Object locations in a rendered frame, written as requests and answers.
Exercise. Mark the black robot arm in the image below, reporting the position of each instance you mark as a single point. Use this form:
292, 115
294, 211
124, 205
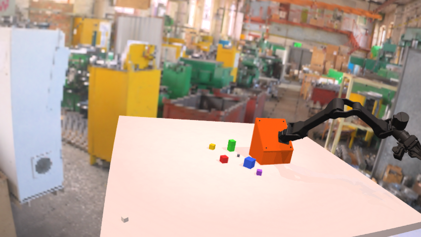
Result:
335, 109

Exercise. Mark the blue block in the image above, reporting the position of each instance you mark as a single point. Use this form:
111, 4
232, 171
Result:
249, 162

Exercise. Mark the green block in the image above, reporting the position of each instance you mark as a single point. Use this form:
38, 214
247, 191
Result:
231, 149
232, 143

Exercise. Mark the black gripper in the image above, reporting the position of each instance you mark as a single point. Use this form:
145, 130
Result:
411, 143

